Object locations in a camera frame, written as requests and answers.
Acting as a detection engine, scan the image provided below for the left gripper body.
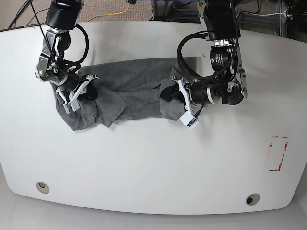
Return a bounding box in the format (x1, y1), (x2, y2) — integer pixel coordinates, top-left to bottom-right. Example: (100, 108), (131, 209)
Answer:
(189, 82), (212, 105)

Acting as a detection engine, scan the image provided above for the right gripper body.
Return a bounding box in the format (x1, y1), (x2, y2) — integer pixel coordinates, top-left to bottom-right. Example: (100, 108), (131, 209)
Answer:
(57, 76), (85, 95)

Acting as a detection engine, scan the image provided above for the grey t-shirt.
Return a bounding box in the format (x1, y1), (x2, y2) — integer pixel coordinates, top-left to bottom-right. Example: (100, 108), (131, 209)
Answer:
(55, 57), (185, 131)

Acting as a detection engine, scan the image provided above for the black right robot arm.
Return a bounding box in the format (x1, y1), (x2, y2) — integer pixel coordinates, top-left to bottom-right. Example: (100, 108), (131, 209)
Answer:
(36, 0), (98, 100)

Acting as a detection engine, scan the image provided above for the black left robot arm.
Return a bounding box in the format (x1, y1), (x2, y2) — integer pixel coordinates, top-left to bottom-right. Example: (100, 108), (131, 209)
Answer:
(177, 0), (247, 105)

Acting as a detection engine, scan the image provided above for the red tape rectangle marking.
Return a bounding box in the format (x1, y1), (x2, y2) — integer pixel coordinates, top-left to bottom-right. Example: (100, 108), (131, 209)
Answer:
(267, 136), (288, 172)

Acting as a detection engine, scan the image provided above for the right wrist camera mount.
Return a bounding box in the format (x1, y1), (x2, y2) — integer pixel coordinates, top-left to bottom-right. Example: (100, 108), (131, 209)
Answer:
(53, 74), (99, 114)

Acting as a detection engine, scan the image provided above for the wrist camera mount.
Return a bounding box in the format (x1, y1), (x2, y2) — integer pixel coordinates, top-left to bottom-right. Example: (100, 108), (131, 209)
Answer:
(53, 74), (99, 114)
(170, 76), (204, 129)

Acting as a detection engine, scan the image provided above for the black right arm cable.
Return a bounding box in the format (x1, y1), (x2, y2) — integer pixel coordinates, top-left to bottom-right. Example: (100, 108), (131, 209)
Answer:
(64, 23), (91, 70)

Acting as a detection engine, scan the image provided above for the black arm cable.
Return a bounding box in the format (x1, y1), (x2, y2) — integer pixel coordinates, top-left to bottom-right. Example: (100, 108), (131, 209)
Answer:
(64, 23), (91, 70)
(177, 31), (221, 82)

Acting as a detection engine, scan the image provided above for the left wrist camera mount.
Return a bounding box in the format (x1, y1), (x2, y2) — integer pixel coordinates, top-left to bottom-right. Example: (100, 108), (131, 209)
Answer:
(170, 76), (204, 129)

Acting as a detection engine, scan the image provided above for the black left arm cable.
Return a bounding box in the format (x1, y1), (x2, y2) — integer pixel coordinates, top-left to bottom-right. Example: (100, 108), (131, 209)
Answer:
(177, 31), (221, 82)

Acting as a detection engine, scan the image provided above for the white cable on floor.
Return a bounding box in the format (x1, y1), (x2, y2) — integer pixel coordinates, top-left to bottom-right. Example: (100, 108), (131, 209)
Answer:
(236, 11), (286, 20)

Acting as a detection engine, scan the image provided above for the yellow cable on floor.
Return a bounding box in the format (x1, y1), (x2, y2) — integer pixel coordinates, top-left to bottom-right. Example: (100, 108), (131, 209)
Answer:
(89, 2), (131, 22)

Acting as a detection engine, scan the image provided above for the left table cable grommet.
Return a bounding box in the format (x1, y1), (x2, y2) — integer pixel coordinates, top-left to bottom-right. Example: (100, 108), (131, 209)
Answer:
(36, 182), (50, 194)

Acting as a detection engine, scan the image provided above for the table cable grommet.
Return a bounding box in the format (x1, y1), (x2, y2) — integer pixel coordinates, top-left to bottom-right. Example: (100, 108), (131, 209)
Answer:
(246, 194), (260, 206)
(36, 182), (50, 194)

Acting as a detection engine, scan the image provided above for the right table cable grommet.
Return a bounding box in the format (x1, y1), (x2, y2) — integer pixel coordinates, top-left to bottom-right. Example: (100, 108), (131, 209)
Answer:
(246, 194), (260, 206)

